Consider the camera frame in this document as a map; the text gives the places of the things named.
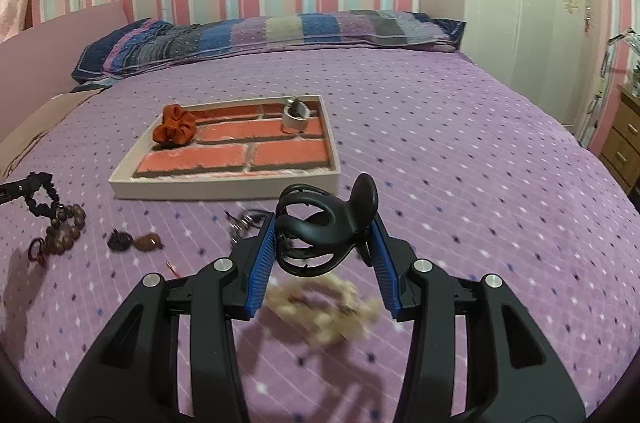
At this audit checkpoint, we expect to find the wooden drawer cabinet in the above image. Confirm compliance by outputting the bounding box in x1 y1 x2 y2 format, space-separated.
599 85 640 196

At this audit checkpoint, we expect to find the brick pattern tray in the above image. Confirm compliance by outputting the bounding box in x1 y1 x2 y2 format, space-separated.
108 95 341 201

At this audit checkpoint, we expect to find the dark wooden bead bracelet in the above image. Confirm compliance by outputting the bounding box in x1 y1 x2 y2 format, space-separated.
22 170 87 256

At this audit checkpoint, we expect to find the pink headboard cushion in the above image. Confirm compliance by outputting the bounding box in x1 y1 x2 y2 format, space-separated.
0 2 128 137

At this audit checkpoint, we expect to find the purple dotted bed sheet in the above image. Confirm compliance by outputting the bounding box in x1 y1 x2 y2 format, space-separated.
1 48 639 410

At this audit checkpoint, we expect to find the white strap wristwatch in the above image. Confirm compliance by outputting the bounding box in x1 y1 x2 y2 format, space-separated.
281 98 311 134

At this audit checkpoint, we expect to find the orange fabric scrunchie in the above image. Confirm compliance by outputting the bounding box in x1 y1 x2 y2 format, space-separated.
152 104 196 149

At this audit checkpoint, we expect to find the white wardrobe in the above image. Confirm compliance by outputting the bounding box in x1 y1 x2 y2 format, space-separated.
462 0 600 131

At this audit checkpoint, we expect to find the black hair tie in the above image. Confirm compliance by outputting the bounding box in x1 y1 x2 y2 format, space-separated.
27 237 51 264

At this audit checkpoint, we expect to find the patchwork striped pillow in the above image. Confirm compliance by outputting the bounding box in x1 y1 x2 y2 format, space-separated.
72 9 465 87

